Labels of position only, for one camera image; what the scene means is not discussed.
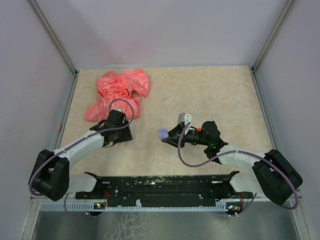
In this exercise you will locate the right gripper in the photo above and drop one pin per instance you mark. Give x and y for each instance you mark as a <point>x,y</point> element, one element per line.
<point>174,134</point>

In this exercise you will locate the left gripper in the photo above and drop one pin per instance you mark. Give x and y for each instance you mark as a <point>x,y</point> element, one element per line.
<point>127,135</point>

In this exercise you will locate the purple round charging case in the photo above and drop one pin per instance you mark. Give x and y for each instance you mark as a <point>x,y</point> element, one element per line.
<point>162,133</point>

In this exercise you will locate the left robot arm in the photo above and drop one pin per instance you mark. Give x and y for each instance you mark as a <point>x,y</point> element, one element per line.
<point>51,175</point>

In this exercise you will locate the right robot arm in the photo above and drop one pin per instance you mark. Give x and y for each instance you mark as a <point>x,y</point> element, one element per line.
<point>269,173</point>

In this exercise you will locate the crumpled pink cloth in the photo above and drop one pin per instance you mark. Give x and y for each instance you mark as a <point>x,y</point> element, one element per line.
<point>119,91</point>

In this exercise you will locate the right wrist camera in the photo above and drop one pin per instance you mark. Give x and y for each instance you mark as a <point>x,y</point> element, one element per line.
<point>184,118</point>

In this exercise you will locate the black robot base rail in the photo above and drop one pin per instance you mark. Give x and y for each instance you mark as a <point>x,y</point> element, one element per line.
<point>164,191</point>

